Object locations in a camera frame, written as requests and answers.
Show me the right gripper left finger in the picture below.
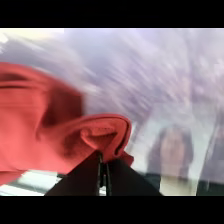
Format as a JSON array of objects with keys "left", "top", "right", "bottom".
[{"left": 44, "top": 150, "right": 103, "bottom": 197}]

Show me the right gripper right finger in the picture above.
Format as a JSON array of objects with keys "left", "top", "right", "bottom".
[{"left": 105, "top": 158, "right": 163, "bottom": 197}]

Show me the red garment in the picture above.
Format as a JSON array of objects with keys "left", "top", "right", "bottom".
[{"left": 0, "top": 61, "right": 135, "bottom": 187}]

